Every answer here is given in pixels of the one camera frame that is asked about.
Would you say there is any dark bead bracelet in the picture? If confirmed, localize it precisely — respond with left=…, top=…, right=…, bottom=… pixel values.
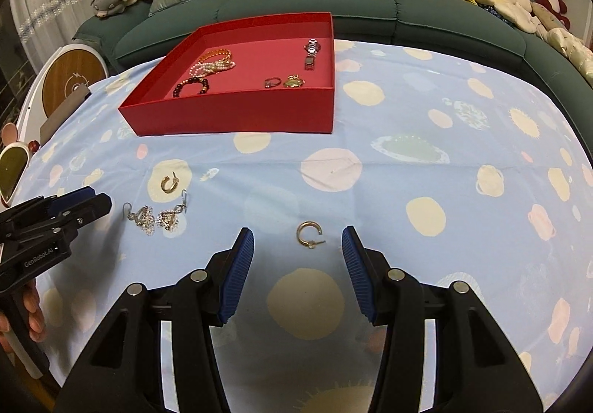
left=172, top=76, right=211, bottom=99

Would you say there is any beige plush toy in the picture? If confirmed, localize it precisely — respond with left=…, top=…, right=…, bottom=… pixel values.
left=532, top=2, right=568, bottom=30

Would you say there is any thin gold hoop earring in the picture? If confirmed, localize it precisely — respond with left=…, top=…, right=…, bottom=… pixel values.
left=296, top=222, right=327, bottom=251

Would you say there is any pearl bracelet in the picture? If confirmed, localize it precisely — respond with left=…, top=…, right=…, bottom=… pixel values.
left=189, top=59, right=237, bottom=77

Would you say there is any silver dangling earring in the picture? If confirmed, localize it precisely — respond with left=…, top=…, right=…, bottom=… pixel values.
left=156, top=190, right=191, bottom=233
left=121, top=202, right=156, bottom=238

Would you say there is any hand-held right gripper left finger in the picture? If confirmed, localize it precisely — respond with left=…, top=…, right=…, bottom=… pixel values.
left=56, top=227, right=255, bottom=413

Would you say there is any cream satin pillow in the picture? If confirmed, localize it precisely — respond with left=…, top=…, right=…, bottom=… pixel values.
left=547, top=28, right=593, bottom=87

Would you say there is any dark patterned cloth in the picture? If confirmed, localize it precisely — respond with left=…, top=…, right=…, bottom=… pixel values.
left=477, top=0, right=517, bottom=27

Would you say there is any gold bangle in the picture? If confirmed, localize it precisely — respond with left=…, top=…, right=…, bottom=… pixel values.
left=197, top=48, right=232, bottom=64

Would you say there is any blue printed tablecloth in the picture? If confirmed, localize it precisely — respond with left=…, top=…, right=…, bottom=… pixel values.
left=9, top=38, right=587, bottom=413

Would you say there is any white curtain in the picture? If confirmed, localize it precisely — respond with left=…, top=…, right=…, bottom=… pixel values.
left=7, top=0, right=107, bottom=66

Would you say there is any white framed tinted mirror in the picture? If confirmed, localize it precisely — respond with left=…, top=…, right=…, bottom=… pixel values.
left=0, top=142, right=31, bottom=205

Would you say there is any silver watch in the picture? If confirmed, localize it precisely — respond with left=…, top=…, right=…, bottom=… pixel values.
left=303, top=38, right=321, bottom=71

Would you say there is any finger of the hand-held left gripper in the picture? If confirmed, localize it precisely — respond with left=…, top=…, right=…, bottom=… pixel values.
left=58, top=192, right=113, bottom=233
left=46, top=187, right=96, bottom=216

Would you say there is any person's left hand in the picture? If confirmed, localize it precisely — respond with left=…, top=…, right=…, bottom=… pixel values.
left=0, top=278, right=46, bottom=354

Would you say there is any dark green sofa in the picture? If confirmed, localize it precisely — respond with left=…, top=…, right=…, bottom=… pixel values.
left=74, top=0, right=593, bottom=103

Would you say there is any red cardboard box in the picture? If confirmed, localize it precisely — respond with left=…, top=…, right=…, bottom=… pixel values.
left=118, top=11, right=337, bottom=137

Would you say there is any white appliance with wooden disc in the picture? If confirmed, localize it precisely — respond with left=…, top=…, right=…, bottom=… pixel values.
left=23, top=43, right=109, bottom=127

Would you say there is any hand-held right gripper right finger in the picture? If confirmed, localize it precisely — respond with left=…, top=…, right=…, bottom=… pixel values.
left=341, top=225, right=545, bottom=413

